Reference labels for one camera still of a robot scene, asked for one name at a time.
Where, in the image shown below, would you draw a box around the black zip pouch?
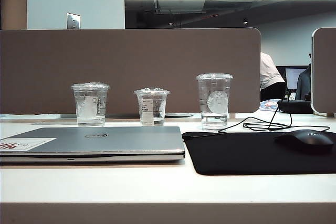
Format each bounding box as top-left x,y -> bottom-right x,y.
277,99 -> 313,114

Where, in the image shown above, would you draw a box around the tall clear cup mermaid logo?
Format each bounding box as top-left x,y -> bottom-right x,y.
195,73 -> 234,132

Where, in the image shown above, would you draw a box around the clear cup with white sticker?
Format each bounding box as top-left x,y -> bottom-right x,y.
71,82 -> 110,127

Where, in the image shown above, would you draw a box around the background computer monitor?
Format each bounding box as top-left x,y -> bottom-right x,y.
285,67 -> 308,90

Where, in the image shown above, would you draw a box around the thin black mouse cable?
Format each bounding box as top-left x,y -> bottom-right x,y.
219,91 -> 331,133

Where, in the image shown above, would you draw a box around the person in white shirt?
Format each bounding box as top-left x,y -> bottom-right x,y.
260,52 -> 287,102

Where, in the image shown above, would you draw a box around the silver Dell laptop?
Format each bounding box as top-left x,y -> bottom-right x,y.
0,126 -> 185,164

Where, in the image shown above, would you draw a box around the white and red laptop sticker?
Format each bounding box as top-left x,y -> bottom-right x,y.
0,137 -> 57,152

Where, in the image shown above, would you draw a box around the wide brown desk partition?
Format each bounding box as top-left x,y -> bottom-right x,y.
0,27 -> 262,115

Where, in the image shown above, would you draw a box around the metal wall plate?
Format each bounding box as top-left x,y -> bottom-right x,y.
66,12 -> 81,30

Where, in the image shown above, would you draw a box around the black computer mouse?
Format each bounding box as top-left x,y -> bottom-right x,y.
274,129 -> 334,153

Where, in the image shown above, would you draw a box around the brown partition with white frame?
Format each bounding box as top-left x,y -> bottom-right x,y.
311,27 -> 336,117

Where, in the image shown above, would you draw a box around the colourful magazine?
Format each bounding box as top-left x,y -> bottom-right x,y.
258,98 -> 281,112

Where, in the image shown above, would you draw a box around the black mouse pad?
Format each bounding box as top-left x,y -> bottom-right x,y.
181,131 -> 336,176

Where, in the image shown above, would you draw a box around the dark grey jacket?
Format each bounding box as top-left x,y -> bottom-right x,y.
296,63 -> 313,101

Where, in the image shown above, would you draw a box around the small clear cup with label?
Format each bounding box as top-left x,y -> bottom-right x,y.
133,87 -> 171,126

